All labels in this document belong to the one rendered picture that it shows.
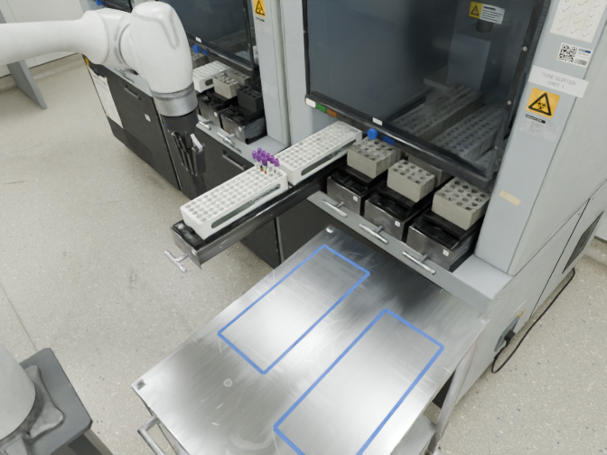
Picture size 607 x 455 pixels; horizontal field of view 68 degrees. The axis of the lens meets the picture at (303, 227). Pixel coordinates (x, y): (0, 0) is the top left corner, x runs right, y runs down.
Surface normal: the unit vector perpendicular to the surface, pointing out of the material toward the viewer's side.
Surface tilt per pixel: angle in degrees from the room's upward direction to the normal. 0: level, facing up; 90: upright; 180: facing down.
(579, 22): 90
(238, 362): 0
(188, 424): 0
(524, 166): 90
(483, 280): 0
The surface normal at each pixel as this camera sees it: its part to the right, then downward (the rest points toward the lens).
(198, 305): -0.05, -0.73
